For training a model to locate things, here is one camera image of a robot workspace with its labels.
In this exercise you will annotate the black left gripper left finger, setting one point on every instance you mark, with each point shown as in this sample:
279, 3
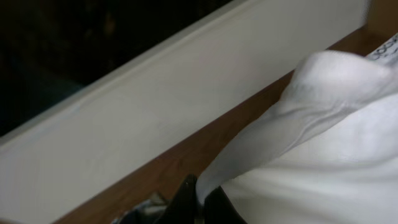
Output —
183, 207

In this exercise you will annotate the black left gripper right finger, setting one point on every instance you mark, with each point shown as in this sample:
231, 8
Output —
219, 210

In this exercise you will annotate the white t-shirt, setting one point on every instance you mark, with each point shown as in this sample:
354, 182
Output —
326, 152

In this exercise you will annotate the grey folded garment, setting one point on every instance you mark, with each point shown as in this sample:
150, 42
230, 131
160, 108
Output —
146, 212

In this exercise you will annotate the glass window pane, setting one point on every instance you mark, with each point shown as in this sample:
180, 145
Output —
51, 49

